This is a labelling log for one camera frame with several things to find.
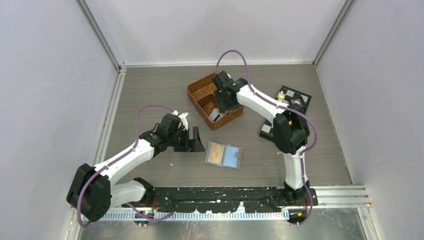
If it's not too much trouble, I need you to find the black white checkerboard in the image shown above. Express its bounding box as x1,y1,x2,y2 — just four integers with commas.
257,85,313,144

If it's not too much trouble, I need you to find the gold credit card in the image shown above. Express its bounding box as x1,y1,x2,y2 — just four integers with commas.
207,142,225,165

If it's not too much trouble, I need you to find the taupe leather card holder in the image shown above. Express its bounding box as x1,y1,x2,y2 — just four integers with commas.
204,141,243,169

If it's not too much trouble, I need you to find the striped grey card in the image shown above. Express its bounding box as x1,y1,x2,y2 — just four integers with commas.
208,109,222,122

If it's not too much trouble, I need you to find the black square framed object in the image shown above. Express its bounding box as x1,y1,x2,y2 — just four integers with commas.
290,96,306,109

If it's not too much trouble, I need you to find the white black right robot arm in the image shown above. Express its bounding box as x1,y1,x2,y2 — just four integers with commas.
212,71,310,205

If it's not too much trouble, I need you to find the cream chess piece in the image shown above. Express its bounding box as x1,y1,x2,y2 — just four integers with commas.
277,91,285,103

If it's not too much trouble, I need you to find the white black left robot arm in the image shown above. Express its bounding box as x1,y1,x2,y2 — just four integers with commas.
66,112,205,222

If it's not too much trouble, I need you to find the woven brown compartment basket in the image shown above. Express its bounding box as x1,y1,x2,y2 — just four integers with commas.
186,73,244,131

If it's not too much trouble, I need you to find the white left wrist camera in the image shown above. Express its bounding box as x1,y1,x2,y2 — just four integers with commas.
171,110,191,131

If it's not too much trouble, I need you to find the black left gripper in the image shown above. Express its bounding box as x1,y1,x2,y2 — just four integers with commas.
167,126,204,152

